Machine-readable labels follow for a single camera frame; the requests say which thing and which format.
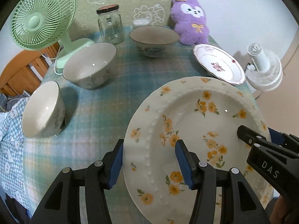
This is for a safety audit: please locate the round yellow flower plate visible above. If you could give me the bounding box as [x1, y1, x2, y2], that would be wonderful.
[123, 76, 273, 223]

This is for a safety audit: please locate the red flower white plate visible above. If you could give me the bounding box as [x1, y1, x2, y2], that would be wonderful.
[193, 44, 246, 85]

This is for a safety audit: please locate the small grey floral bowl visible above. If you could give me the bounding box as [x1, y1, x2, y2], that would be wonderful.
[22, 81, 65, 138]

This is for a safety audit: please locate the blue pattern ceramic bowl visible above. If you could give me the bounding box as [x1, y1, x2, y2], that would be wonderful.
[129, 25, 179, 58]

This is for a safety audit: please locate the large grey floral bowl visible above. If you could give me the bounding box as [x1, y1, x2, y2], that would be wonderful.
[63, 43, 117, 89]

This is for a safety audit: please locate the blue checkered blanket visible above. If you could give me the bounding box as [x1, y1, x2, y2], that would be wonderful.
[1, 97, 29, 210]

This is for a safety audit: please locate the white standing fan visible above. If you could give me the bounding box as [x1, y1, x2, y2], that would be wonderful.
[245, 43, 283, 91]

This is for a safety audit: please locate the plaid green tablecloth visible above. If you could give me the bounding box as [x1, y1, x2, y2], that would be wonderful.
[22, 25, 274, 224]

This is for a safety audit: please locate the purple plush bunny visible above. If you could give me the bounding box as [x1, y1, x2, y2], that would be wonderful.
[170, 0, 209, 46]

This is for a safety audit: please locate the wooden bed headboard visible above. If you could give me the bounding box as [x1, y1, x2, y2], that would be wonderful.
[0, 43, 59, 97]

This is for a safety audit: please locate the cotton swab container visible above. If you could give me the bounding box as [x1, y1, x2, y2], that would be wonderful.
[133, 18, 151, 29]

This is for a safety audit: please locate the green animal print mat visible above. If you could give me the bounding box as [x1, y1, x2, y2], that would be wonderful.
[70, 0, 172, 40]

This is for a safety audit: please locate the glass jar black lid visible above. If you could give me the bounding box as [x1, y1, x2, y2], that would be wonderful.
[96, 4, 124, 45]

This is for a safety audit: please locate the green desk fan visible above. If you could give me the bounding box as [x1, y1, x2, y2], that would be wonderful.
[11, 0, 94, 70]

